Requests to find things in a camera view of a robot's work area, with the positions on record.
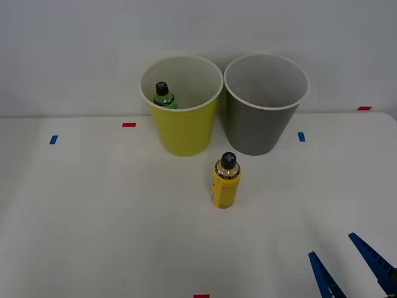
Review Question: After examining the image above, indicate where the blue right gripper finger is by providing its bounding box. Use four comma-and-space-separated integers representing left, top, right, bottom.
347, 232, 397, 296
308, 251, 348, 298

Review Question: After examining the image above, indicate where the yellow bottle with black cap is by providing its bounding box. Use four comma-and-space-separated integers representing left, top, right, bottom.
212, 151, 242, 209

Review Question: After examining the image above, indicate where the grey plastic waste bin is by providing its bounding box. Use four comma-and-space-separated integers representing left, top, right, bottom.
223, 52, 310, 156

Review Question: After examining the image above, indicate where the green bottle with black cap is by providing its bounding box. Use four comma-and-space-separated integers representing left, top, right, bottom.
153, 81, 179, 110

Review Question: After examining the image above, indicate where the yellow-green plastic waste bin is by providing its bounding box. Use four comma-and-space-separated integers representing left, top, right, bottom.
139, 55, 225, 157

